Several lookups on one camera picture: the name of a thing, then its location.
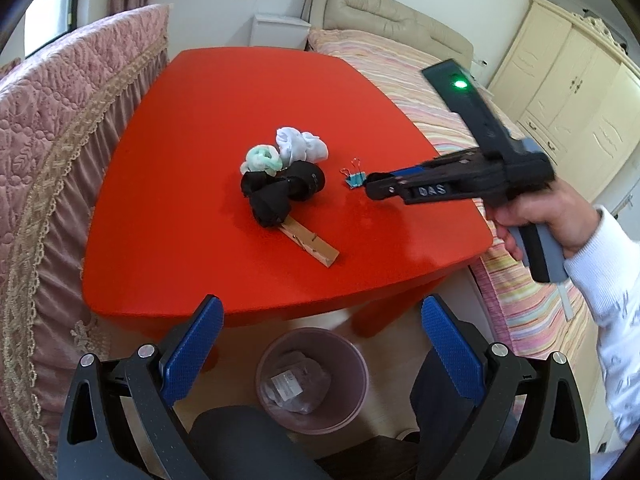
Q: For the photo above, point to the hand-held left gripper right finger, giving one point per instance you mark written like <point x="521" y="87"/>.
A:
<point x="452" y="346"/>

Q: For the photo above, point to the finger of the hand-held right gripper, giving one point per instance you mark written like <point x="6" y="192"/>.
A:
<point x="430" y="191"/>
<point x="440" y="166"/>

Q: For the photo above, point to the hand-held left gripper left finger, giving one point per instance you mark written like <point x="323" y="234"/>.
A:
<point x="196" y="334"/>

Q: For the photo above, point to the blue binder clip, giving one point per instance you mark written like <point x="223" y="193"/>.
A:
<point x="356" y="179"/>

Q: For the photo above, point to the pink waste bin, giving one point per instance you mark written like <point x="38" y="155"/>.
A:
<point x="346" y="355"/>

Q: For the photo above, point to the person's right forearm white sleeve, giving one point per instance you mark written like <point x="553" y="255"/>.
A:
<point x="615" y="305"/>

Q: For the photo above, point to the person's right hand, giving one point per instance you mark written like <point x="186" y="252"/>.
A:
<point x="570" y="215"/>

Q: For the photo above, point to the cream wardrobe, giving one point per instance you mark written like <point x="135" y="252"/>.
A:
<point x="575" y="85"/>

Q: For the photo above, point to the clear plastic bag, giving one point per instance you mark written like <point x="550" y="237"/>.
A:
<point x="295" y="385"/>

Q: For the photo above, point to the person's left leg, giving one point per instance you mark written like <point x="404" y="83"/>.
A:
<point x="240" y="440"/>

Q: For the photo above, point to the black rolled sock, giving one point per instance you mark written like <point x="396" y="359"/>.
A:
<point x="306" y="182"/>
<point x="267" y="205"/>

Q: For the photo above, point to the wooden clothespin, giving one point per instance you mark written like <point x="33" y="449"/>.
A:
<point x="315" y="248"/>

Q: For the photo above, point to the white sock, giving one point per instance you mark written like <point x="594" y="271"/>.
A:
<point x="302" y="145"/>

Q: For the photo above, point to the beige padded headboard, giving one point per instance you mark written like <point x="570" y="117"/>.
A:
<point x="390" y="15"/>

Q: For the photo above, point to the green and white scrunchie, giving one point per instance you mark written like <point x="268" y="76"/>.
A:
<point x="262" y="158"/>

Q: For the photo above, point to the white nightstand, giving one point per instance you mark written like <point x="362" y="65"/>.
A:
<point x="277" y="32"/>

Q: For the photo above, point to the red table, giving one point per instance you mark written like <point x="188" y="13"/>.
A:
<point x="225" y="110"/>

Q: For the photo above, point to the sofa with pink quilted cover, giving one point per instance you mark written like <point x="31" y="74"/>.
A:
<point x="60" y="160"/>

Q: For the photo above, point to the window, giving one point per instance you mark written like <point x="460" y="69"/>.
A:
<point x="50" y="15"/>

